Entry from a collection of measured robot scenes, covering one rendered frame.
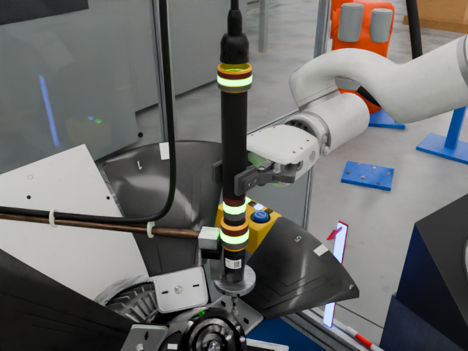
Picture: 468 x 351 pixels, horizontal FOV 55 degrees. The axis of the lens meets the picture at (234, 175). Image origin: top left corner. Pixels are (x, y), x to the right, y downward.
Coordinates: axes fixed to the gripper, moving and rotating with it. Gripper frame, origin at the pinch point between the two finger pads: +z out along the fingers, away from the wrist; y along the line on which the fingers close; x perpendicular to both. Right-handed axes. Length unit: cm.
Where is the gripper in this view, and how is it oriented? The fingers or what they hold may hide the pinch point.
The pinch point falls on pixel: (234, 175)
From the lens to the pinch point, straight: 65.1
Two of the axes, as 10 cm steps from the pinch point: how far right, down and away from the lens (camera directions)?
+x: 0.1, -8.6, -5.1
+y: -7.2, -3.6, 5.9
